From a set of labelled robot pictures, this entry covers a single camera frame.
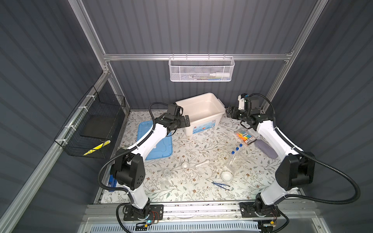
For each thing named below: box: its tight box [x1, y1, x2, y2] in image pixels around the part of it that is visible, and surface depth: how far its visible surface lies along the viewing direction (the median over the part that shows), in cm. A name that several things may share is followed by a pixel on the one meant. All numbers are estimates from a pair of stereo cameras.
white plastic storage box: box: [175, 92, 226, 135], surface depth 108 cm
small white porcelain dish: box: [181, 162, 190, 170], surface depth 89 cm
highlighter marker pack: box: [236, 130, 257, 146], surface depth 104 cm
